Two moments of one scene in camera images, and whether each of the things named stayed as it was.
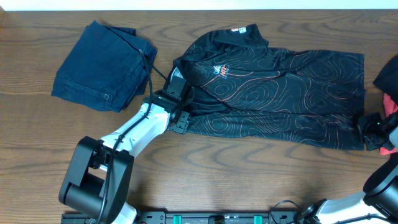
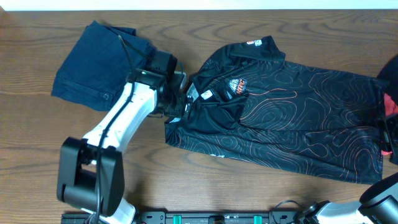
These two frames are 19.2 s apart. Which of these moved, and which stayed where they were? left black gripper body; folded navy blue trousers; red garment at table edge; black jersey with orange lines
Moved: left black gripper body; black jersey with orange lines
Stayed: folded navy blue trousers; red garment at table edge
